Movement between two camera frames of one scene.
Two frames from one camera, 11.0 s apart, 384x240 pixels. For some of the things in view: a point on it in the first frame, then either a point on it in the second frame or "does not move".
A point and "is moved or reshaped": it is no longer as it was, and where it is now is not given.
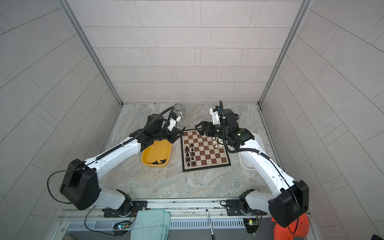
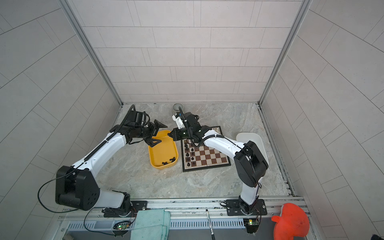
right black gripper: [204, 127] → [178, 136]
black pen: [210, 224] does not move
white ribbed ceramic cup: [179, 109] does not move
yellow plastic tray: [157, 155] is moved or reshaped
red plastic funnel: [300, 228] does not move
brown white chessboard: [200, 152] does not move
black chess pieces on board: [187, 155] does not move
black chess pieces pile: [163, 161] → [172, 160]
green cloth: [151, 224] does not move
